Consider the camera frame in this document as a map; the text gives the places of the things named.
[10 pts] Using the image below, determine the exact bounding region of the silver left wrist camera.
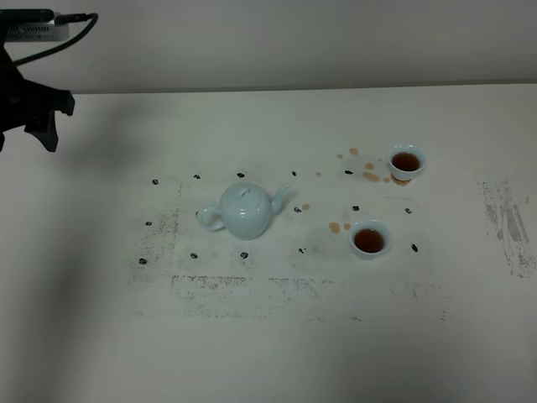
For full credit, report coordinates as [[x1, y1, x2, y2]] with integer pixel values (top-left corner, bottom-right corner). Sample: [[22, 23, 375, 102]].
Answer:
[[1, 9, 70, 43]]

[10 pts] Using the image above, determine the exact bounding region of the light blue porcelain teapot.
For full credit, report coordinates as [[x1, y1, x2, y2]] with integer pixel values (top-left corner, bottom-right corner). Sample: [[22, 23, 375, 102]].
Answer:
[[196, 182, 290, 240]]

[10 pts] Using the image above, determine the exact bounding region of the light blue teacup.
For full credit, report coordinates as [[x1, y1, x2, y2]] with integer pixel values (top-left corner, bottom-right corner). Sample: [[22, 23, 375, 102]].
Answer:
[[388, 144, 426, 184], [348, 219, 392, 259]]

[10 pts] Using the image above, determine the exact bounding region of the near light blue teacup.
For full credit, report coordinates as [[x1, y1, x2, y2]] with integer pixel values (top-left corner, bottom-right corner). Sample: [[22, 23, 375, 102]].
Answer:
[[348, 219, 392, 259]]

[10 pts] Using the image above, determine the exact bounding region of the far light blue teacup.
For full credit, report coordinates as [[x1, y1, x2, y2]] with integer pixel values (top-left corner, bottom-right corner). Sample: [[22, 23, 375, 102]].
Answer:
[[388, 144, 426, 184]]

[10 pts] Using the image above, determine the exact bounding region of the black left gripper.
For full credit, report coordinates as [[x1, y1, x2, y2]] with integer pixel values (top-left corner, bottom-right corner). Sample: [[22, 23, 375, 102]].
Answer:
[[1, 41, 75, 152]]

